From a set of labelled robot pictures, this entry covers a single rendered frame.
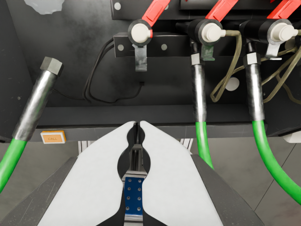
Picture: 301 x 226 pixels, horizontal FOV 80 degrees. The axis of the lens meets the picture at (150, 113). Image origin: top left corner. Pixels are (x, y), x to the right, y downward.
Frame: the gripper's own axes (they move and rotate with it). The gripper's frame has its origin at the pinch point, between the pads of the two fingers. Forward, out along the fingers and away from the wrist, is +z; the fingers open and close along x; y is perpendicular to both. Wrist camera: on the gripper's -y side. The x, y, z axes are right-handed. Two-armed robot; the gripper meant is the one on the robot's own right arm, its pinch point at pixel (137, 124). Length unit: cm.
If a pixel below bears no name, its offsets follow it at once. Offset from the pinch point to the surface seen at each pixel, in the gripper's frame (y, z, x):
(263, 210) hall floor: 199, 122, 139
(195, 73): 0.3, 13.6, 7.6
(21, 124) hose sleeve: 3.3, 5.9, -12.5
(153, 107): 17.0, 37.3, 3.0
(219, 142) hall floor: 95, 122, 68
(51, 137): 18.7, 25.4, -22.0
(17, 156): 6.2, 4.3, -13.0
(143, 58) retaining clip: -2.2, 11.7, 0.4
